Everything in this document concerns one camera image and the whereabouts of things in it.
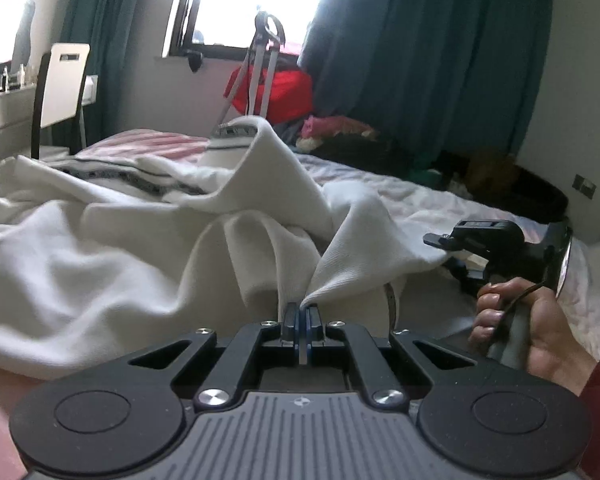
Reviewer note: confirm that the red bag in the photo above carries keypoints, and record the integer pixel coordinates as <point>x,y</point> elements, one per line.
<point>291,96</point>

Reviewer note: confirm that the white dresser desk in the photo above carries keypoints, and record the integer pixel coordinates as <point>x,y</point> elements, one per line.
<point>16,112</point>

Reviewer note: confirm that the pile of clothes by curtain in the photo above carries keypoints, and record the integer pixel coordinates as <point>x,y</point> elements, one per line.
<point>486,176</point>

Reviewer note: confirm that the white black chair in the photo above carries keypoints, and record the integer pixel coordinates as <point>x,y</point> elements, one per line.
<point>59,89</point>

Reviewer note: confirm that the black framed window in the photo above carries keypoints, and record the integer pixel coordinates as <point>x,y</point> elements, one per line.
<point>225,27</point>

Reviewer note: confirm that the vanity mirror with light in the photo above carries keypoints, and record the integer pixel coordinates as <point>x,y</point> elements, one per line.
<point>10,35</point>

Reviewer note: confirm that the white wall outlet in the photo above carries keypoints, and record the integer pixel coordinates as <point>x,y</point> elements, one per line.
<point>89,95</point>

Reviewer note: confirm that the teal right curtain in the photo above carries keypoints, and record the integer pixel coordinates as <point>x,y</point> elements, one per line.
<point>437,75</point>

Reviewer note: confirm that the teal curtain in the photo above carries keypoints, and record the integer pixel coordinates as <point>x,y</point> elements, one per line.
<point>137,81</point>
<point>437,75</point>

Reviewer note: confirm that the teal left curtain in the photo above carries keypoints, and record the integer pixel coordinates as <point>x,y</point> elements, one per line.
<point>137,81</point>

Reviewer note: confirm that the white sweatshirt with black stripe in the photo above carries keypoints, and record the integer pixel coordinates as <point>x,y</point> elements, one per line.
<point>155,239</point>

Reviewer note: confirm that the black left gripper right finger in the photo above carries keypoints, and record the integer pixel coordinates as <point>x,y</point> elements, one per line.
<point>471,410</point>

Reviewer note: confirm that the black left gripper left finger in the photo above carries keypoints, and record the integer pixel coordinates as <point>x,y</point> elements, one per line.
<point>131,410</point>

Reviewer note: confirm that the dark wall socket plate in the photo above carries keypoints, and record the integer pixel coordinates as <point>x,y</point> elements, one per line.
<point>584,186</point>

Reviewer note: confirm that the pink white bed duvet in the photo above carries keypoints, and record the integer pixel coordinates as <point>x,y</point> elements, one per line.
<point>430,199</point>

